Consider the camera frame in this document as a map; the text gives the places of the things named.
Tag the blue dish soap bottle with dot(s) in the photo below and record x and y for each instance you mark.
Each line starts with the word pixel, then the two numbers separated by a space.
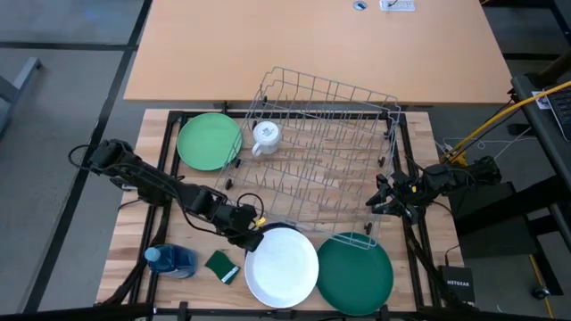
pixel 174 260

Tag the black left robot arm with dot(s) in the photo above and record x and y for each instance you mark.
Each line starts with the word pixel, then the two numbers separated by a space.
pixel 147 176

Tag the white paper label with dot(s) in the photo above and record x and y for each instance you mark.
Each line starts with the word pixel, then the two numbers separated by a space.
pixel 542 103

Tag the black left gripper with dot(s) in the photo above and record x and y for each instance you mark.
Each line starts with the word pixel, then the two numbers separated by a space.
pixel 236 218

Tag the white power strip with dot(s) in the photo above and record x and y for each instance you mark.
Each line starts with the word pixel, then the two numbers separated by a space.
pixel 399 6

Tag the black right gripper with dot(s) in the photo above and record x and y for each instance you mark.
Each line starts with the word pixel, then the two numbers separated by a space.
pixel 410 196

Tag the light green plate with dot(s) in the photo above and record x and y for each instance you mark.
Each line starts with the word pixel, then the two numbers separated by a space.
pixel 207 142

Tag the black caster wheel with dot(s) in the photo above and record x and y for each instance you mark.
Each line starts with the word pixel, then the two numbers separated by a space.
pixel 540 292

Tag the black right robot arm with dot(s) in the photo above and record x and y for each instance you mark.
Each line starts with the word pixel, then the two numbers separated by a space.
pixel 464 176

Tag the black side desk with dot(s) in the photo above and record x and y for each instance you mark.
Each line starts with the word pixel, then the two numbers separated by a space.
pixel 535 129

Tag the black computer case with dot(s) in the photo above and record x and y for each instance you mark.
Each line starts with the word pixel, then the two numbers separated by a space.
pixel 490 223

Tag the white mug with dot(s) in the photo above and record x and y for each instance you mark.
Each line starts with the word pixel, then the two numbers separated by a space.
pixel 267 134

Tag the grey furniture leg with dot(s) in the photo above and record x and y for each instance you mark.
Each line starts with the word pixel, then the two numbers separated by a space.
pixel 22 76

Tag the black aluminium rig frame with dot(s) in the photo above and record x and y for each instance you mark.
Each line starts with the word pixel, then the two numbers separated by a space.
pixel 175 117

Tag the black Netgear box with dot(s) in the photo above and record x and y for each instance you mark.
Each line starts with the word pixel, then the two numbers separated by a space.
pixel 457 285

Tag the green sponge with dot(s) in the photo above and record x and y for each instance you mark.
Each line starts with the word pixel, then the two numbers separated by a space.
pixel 220 265

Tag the beige wooden desk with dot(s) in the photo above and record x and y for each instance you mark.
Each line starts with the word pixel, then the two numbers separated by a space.
pixel 267 44

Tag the grey desk grommet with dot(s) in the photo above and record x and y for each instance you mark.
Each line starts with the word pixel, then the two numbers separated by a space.
pixel 360 5

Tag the black keyboard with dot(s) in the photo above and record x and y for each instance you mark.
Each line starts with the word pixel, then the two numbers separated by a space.
pixel 563 111

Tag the white plate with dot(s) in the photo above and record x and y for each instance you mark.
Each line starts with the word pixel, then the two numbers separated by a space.
pixel 281 267

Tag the dark green plate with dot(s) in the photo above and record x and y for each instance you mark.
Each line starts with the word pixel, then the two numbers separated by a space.
pixel 354 278

